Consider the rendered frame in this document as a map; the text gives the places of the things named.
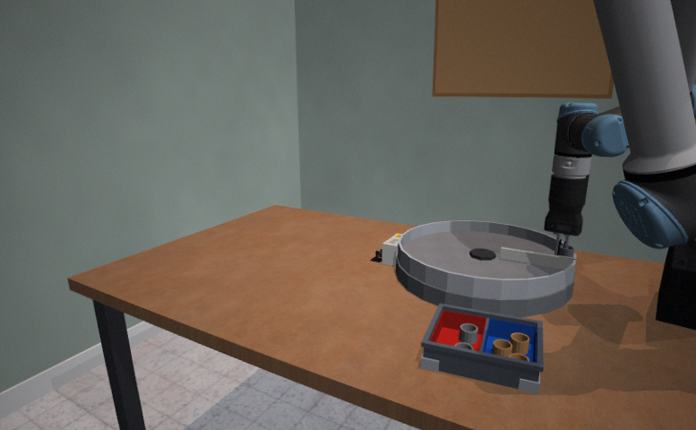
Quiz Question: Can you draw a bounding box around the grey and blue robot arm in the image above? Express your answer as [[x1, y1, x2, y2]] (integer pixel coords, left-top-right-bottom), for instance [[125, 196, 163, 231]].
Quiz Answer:
[[554, 0, 696, 254]]

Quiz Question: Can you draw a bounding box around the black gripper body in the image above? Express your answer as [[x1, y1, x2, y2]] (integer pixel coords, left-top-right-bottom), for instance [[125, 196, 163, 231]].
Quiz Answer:
[[544, 155, 592, 236]]

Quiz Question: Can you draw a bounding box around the dark grey metal sleeve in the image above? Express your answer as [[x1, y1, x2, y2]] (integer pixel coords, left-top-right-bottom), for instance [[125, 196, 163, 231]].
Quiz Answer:
[[559, 245, 575, 257], [460, 323, 478, 345], [454, 342, 474, 350]]

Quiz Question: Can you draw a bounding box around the grey round turntable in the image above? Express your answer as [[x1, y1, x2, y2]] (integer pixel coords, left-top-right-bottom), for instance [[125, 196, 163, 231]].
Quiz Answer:
[[370, 220, 577, 317]]

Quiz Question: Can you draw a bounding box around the bronze bushing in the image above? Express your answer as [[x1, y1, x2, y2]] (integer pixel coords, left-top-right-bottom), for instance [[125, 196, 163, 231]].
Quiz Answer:
[[510, 332, 529, 355], [509, 353, 529, 361], [492, 340, 512, 357]]

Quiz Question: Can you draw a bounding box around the red and blue divided bin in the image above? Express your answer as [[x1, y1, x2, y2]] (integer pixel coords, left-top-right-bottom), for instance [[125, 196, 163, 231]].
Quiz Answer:
[[420, 304, 544, 394]]

